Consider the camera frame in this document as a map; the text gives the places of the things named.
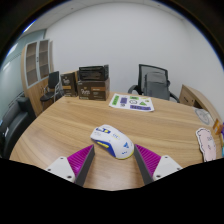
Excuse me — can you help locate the black leather sofa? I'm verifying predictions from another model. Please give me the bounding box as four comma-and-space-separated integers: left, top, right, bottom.
0, 96, 37, 159

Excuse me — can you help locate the wooden side desk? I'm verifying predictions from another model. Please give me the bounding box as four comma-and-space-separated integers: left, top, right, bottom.
178, 84, 223, 121

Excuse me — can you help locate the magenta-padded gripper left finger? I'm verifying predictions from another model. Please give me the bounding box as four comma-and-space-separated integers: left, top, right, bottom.
45, 144, 96, 188

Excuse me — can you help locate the black visitor chair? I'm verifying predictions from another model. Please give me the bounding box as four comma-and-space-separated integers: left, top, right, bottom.
39, 70, 64, 104

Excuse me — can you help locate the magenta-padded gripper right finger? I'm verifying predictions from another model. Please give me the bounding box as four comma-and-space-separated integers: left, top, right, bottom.
133, 143, 184, 185

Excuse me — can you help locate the black open tray box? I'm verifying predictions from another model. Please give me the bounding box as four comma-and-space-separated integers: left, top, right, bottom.
77, 64, 110, 82

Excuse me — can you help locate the white blue yellow computer mouse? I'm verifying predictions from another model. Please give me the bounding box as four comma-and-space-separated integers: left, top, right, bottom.
90, 124, 135, 160

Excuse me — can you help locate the grey mesh office chair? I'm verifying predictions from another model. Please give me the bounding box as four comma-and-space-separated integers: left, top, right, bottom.
127, 63, 181, 103

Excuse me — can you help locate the white sheet with green purple shapes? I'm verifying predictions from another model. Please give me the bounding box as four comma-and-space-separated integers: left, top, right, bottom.
108, 93, 155, 113

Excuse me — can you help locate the large brown cardboard box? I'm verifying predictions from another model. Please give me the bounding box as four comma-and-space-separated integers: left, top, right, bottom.
76, 78, 111, 102

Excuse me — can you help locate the clear round mat grey symbol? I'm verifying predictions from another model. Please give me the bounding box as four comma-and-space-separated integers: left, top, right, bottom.
194, 108, 214, 126

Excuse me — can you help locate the wooden shelf unit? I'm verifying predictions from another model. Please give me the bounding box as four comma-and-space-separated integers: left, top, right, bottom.
20, 39, 54, 118

